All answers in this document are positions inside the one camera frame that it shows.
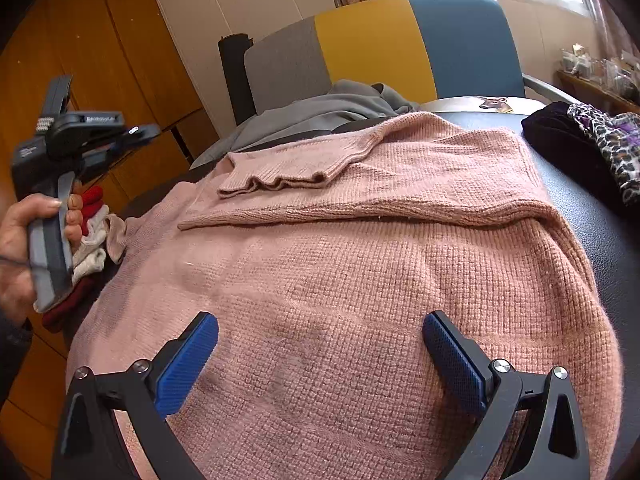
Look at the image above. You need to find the pink knit sweater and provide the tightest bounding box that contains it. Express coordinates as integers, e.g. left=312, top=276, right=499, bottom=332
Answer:
left=67, top=113, right=623, bottom=479

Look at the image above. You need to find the red and white clothes pile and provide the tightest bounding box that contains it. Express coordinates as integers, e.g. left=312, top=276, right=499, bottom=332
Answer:
left=41, top=184, right=116, bottom=334

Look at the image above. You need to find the person's left hand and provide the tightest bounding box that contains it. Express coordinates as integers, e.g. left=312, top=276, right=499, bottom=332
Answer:
left=1, top=186, right=84, bottom=327

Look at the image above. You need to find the wooden wardrobe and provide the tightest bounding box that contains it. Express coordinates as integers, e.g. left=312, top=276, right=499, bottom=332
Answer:
left=1, top=0, right=218, bottom=479

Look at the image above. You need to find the leopard print garment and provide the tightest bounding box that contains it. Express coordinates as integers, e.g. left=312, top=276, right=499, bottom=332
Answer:
left=522, top=102, right=639, bottom=214

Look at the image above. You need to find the white printed cushion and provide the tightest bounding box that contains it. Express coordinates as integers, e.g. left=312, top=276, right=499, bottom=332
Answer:
left=419, top=96, right=546, bottom=116

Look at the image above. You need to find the grey sweatshirt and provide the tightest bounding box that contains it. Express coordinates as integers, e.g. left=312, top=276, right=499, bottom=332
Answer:
left=191, top=79, right=420, bottom=169

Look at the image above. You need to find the wooden cluttered desk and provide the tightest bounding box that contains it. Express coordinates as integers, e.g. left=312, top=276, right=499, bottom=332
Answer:
left=556, top=44, right=639, bottom=115

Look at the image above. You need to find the grey yellow blue sofa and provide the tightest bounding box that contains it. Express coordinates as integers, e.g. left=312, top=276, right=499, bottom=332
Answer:
left=243, top=0, right=582, bottom=116

